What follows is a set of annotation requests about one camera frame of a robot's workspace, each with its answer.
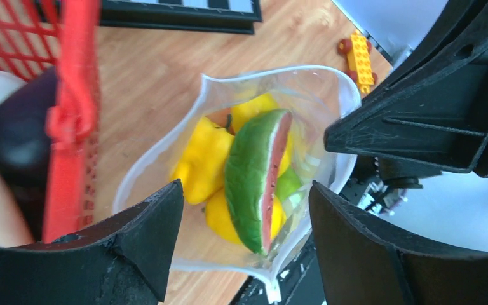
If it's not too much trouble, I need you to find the black white chessboard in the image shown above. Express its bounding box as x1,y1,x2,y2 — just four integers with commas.
33,0,263,36

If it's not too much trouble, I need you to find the yellow mango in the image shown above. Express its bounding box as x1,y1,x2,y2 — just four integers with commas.
229,93,294,180

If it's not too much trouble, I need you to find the clear polka dot zip bag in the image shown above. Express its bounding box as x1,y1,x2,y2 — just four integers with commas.
112,65,361,304

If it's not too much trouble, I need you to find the green pear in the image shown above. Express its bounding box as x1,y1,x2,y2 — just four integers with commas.
275,167,302,205

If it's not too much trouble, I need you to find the watermelon slice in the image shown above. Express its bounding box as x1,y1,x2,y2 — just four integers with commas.
224,108,294,257

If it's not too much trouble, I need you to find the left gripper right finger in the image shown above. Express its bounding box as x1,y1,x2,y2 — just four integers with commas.
309,182,488,304

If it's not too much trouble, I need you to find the yellow lemon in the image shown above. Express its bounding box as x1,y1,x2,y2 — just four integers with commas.
205,189,287,245

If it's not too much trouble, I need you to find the dark round eggplant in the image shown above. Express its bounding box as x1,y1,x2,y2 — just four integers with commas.
0,67,58,241

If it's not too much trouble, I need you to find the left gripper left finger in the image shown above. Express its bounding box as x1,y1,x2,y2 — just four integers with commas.
0,180,184,304

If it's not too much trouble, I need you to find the red plastic shopping basket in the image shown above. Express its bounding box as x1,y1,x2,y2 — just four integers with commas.
0,1,101,243

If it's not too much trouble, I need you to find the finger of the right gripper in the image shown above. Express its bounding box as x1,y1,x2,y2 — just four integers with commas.
323,1,488,177

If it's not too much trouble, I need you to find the yellow red toy block car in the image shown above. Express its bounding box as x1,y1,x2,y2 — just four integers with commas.
337,30,378,95

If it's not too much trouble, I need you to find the yellow bell pepper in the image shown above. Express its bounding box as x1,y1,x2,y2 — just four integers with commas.
170,117,234,205

